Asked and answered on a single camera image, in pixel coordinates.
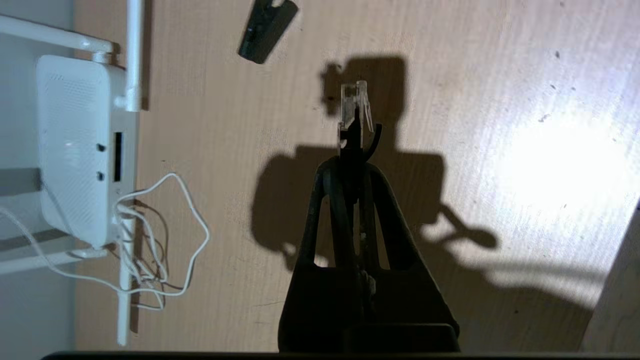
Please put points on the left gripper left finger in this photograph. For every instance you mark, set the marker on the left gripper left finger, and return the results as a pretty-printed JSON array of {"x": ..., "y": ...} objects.
[{"x": 320, "y": 300}]

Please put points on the small black clip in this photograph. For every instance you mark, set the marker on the small black clip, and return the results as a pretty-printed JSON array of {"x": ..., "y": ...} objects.
[{"x": 265, "y": 30}]

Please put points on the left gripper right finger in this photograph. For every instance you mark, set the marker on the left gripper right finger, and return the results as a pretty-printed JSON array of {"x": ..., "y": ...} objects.
[{"x": 410, "y": 300}]

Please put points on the white router with antennas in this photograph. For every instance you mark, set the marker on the white router with antennas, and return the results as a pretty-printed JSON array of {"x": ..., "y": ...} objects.
[{"x": 75, "y": 150}]

